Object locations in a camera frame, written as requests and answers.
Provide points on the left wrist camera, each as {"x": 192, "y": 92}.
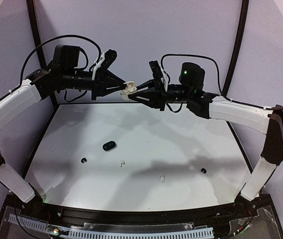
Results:
{"x": 110, "y": 57}

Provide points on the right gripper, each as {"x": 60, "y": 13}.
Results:
{"x": 161, "y": 94}

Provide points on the white earbud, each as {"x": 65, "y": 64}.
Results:
{"x": 122, "y": 163}
{"x": 162, "y": 179}

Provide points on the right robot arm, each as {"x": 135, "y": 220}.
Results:
{"x": 214, "y": 106}

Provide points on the black earbud charging case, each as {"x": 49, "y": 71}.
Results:
{"x": 110, "y": 145}

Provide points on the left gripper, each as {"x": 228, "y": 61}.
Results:
{"x": 95, "y": 86}

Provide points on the white earbud charging case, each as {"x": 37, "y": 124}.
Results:
{"x": 130, "y": 88}

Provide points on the black front frame rail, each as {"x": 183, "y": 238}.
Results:
{"x": 76, "y": 216}

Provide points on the left black frame post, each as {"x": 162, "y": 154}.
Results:
{"x": 35, "y": 32}

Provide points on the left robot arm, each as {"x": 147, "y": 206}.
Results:
{"x": 62, "y": 73}

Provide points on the white slotted cable duct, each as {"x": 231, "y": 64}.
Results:
{"x": 104, "y": 231}

